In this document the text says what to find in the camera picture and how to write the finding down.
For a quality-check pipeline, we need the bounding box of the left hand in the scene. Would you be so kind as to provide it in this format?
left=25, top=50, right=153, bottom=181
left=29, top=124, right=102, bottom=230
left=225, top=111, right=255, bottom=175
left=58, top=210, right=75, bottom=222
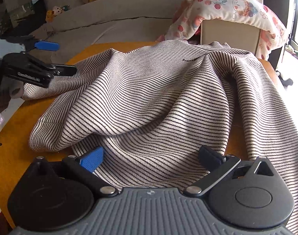
left=0, top=77, right=24, bottom=113

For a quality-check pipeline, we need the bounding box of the floral cherry print blanket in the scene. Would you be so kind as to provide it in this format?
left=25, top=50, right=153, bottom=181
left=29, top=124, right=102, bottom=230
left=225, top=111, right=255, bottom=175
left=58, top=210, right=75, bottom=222
left=158, top=0, right=288, bottom=60

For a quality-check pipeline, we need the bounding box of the striped beige knit garment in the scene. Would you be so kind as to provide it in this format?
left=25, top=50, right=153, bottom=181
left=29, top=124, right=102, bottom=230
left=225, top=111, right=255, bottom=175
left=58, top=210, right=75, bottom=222
left=23, top=40, right=298, bottom=234

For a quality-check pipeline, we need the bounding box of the beige cardboard box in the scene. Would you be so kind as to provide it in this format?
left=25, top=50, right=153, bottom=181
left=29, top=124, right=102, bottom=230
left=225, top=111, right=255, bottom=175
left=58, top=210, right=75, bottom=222
left=201, top=19, right=261, bottom=55

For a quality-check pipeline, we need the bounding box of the yellow plush toy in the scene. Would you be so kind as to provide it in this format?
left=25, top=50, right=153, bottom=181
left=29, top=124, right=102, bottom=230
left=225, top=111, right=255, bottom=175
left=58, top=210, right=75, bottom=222
left=46, top=6, right=63, bottom=23

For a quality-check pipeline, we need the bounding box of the black glass cabinet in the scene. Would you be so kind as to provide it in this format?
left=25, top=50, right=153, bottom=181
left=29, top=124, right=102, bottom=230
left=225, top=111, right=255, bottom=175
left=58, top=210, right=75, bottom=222
left=0, top=0, right=47, bottom=37

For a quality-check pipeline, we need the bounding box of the grey covered sofa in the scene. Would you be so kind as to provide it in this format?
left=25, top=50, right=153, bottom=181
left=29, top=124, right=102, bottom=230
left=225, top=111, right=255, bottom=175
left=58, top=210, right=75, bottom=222
left=30, top=0, right=184, bottom=64

